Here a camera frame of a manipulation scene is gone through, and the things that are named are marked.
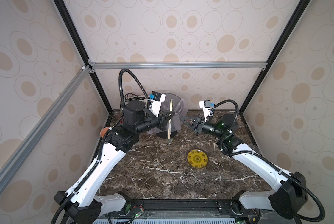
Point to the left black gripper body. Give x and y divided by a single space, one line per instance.
161 121

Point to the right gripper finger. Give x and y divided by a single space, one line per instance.
189 118
190 123

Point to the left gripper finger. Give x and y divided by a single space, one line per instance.
163 112
168 126

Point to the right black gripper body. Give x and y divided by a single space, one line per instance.
198 124

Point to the disposable chopsticks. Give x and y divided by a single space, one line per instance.
171 105

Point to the clear plastic chopstick wrapper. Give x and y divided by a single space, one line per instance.
169 134

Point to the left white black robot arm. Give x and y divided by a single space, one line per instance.
80 201

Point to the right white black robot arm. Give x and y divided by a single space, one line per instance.
285 197

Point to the clear plastic bin liner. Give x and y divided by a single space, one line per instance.
179 107

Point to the black mesh trash bin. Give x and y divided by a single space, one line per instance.
176 104

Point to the yellow round plate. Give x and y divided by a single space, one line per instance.
197 158

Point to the orange plastic cup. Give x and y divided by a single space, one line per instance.
104 130

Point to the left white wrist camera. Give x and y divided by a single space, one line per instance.
156 100

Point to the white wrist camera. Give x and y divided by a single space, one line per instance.
207 108
156 100

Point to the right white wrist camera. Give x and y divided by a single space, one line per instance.
207 108

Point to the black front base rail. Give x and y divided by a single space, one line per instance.
121 210

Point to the back aluminium frame bar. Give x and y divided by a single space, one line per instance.
177 65

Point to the aluminium frame bar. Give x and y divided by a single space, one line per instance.
9 170
177 65

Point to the left aluminium frame bar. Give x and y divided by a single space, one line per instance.
9 170

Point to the left black corner post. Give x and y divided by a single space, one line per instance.
70 26

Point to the black corner post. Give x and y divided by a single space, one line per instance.
289 28
70 26

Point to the right black corner post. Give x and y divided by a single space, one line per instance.
289 28

